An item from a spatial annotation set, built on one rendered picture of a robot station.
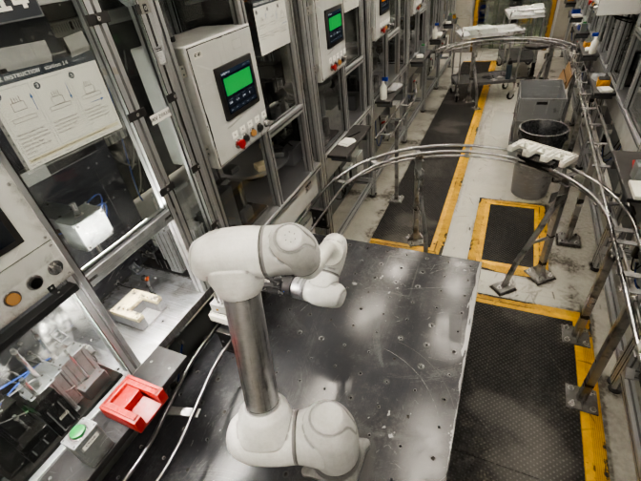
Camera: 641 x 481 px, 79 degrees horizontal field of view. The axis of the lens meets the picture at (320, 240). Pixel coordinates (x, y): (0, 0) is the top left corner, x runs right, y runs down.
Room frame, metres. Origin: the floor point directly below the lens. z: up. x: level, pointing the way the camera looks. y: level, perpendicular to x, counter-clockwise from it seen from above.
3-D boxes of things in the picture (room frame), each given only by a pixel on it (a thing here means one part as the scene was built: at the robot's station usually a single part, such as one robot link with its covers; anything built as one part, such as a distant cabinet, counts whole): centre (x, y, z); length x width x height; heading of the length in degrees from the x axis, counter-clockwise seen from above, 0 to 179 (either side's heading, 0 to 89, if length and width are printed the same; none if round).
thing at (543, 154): (2.10, -1.42, 0.84); 0.37 x 0.14 x 0.10; 29
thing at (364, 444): (0.60, 0.04, 0.71); 0.22 x 0.18 x 0.06; 151
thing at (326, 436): (0.59, 0.06, 0.85); 0.18 x 0.16 x 0.22; 83
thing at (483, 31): (5.67, -2.67, 0.48); 0.88 x 0.56 x 0.96; 79
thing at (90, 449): (0.60, 0.75, 0.97); 0.08 x 0.08 x 0.12; 61
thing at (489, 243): (2.41, -1.53, 0.01); 1.00 x 0.55 x 0.01; 151
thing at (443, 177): (4.94, -2.04, 0.01); 5.85 x 0.59 x 0.01; 151
